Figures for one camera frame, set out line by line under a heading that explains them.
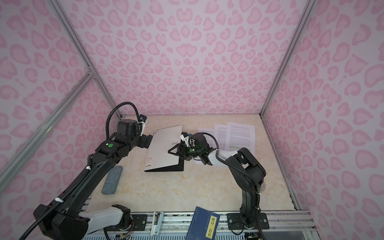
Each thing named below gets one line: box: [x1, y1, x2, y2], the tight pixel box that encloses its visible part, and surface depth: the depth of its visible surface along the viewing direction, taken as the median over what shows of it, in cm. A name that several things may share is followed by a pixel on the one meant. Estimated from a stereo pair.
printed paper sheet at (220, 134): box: [214, 124, 228, 151], surface depth 112 cm
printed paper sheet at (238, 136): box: [224, 122, 256, 156], surface depth 109 cm
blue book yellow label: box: [185, 206, 221, 240], surface depth 73 cm
